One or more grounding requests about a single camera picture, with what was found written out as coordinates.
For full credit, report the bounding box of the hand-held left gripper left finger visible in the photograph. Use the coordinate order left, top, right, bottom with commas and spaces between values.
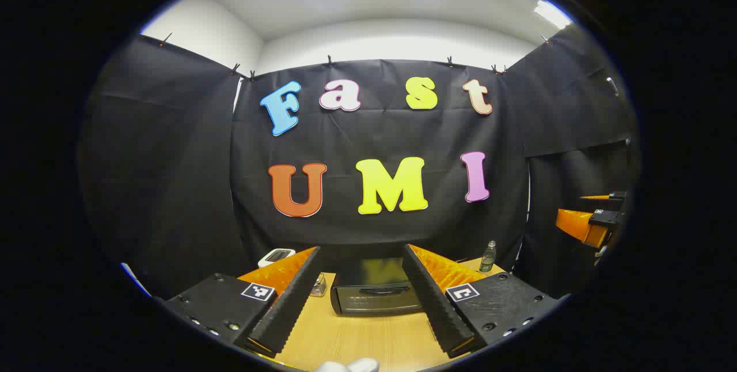
164, 246, 322, 358

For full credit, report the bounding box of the black electric oven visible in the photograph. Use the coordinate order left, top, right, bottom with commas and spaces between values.
330, 257, 424, 318

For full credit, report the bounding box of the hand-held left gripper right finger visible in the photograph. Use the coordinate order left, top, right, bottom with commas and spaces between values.
401, 244, 559, 359

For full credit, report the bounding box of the clear plastic water bottle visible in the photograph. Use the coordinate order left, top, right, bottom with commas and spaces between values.
479, 240, 497, 274

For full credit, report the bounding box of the white toaster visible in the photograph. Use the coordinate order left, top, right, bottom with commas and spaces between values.
257, 249, 296, 269

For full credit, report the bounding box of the ceiling light panel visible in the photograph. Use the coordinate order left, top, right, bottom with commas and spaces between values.
534, 0, 572, 30

